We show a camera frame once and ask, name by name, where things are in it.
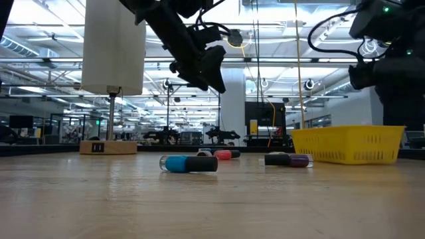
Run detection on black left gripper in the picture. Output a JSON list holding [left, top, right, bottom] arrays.
[[169, 44, 228, 94]]

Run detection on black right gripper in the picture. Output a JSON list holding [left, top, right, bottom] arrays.
[[373, 54, 425, 131]]

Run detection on coral pink nail polish bottle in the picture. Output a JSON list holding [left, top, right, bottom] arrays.
[[212, 149, 241, 161]]

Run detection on blue nail polish bottle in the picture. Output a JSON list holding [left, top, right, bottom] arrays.
[[159, 155, 219, 173]]

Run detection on purple nail polish bottle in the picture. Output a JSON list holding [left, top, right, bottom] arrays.
[[264, 153, 315, 169]]

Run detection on white building column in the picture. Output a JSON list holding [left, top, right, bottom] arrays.
[[220, 68, 247, 147]]

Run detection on yellow plastic basket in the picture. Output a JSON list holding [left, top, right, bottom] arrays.
[[291, 125, 406, 165]]

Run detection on black equipment cabinet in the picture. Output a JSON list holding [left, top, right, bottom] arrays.
[[244, 102, 287, 147]]

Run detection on white shade wooden base lamp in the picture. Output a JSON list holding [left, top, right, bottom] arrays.
[[79, 0, 147, 156]]

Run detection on black monitor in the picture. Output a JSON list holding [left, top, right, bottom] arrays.
[[9, 116, 35, 130]]

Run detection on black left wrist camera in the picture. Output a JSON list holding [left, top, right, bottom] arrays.
[[195, 25, 224, 46]]

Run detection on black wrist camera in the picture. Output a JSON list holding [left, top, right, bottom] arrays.
[[348, 60, 379, 91], [195, 25, 224, 46]]

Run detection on black metal frame rig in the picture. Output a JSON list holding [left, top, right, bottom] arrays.
[[165, 82, 222, 147]]

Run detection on black ceiling cable reel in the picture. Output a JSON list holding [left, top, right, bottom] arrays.
[[226, 29, 244, 48]]

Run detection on black hanging cable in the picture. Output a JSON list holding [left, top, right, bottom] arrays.
[[250, 0, 263, 104]]

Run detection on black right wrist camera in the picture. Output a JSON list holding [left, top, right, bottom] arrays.
[[348, 60, 379, 91]]

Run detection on black left camera cable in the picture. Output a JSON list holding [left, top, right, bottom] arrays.
[[195, 0, 233, 37]]

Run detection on black camera cable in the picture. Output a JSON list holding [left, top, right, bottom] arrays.
[[195, 0, 233, 37], [307, 6, 366, 64]]

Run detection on yellow cable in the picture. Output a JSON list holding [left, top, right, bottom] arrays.
[[265, 99, 277, 148]]

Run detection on yellow hanging rope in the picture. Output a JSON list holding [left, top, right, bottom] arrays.
[[293, 0, 305, 129]]

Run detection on black right camera cable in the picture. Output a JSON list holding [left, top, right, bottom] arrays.
[[307, 6, 366, 64]]

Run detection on black table border rail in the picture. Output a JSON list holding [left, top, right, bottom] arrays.
[[0, 145, 425, 159]]

